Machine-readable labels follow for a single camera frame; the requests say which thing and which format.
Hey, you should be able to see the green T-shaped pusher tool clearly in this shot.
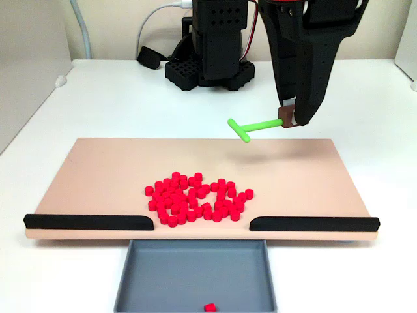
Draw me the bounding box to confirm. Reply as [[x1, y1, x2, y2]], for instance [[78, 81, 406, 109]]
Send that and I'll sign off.
[[227, 106, 299, 145]]

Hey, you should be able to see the beige rectangular board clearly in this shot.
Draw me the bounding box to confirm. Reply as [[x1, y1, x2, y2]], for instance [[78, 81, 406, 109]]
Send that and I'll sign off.
[[23, 137, 381, 244]]

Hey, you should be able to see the black table clamp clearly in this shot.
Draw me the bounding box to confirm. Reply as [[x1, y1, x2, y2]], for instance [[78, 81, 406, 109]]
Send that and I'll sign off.
[[136, 45, 164, 70]]

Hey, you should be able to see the grey square tray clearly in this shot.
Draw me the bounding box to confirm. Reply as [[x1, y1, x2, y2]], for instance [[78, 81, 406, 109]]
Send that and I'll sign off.
[[113, 239, 278, 313]]

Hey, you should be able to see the red black white servo cable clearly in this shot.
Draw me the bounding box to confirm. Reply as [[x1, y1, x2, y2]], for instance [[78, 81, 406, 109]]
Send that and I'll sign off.
[[242, 6, 262, 62]]

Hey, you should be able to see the thin white USB cable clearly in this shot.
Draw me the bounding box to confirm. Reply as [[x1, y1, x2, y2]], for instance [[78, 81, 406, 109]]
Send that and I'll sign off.
[[135, 0, 194, 59]]

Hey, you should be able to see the black edge rail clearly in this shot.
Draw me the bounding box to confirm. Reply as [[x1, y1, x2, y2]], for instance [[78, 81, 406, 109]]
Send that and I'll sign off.
[[249, 216, 381, 233], [23, 213, 154, 231]]

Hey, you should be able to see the thick white cable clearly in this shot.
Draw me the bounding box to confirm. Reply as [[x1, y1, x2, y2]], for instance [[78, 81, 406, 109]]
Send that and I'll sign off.
[[69, 0, 93, 60]]

